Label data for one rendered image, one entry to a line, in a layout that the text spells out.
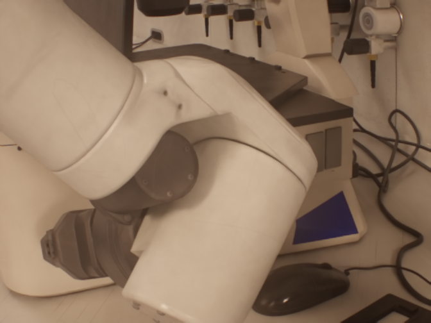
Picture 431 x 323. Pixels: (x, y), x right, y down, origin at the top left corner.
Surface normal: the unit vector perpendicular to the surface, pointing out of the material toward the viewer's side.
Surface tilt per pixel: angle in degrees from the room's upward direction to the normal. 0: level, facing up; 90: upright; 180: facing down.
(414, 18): 90
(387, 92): 90
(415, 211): 0
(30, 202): 90
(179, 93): 77
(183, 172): 65
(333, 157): 90
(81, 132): 99
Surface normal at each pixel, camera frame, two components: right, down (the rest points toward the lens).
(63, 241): 0.43, -0.14
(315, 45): 0.46, 0.29
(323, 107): -0.04, -0.94
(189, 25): -0.89, 0.18
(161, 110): 0.64, 0.01
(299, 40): -0.28, 0.49
